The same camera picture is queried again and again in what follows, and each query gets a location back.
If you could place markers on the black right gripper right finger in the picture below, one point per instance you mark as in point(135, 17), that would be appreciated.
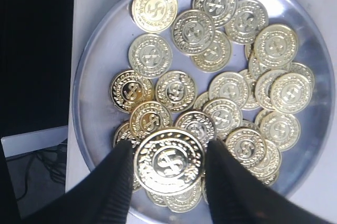
point(236, 196)

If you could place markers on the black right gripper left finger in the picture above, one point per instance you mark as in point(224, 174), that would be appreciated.
point(104, 196)

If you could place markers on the gold dollar coin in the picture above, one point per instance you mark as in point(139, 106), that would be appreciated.
point(169, 161)

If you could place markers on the round silver metal plate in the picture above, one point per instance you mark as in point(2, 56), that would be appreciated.
point(103, 32)

